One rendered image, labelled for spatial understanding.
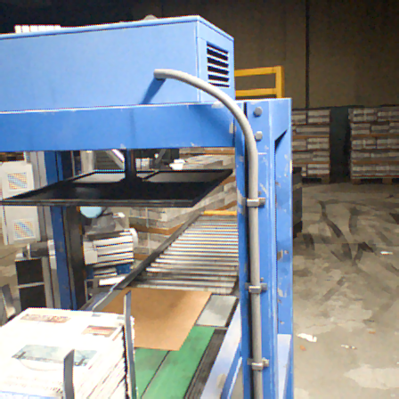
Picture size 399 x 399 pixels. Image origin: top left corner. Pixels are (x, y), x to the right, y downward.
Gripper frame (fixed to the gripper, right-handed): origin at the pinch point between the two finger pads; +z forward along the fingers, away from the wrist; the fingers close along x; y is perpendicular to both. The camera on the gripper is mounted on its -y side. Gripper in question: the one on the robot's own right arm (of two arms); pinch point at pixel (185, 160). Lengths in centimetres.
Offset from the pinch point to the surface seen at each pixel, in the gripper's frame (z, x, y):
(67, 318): -3, 154, 39
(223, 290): 27, 71, 55
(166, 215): -29, -75, 38
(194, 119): 30, 155, -7
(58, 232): -39, 81, 29
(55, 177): -37, 85, 7
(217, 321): 27, 99, 58
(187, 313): 16, 94, 57
